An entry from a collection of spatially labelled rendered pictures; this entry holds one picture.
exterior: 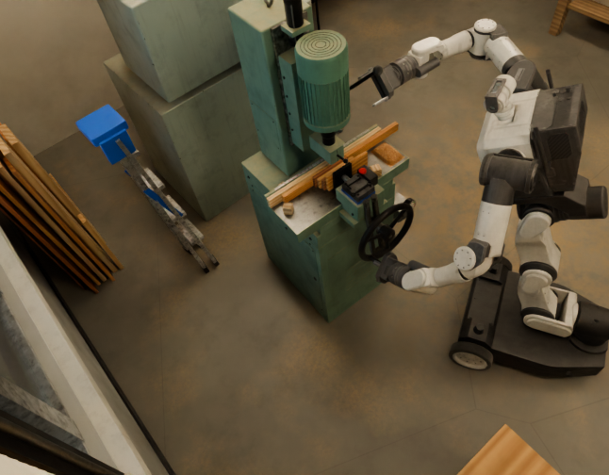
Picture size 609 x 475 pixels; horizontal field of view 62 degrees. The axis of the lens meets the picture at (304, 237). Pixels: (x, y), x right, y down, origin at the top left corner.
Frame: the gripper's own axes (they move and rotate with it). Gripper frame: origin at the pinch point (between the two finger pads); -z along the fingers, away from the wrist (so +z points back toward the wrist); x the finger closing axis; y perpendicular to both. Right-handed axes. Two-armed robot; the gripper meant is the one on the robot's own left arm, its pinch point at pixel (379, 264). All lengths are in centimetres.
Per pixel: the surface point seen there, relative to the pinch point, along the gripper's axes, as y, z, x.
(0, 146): 133, -110, -16
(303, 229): 29.2, -15.9, 1.6
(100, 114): 104, -78, 14
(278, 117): 49, -33, 39
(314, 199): 24.9, -23.7, 14.3
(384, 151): 3.2, -21.5, 44.4
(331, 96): 48, 0, 48
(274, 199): 39.0, -28.8, 8.3
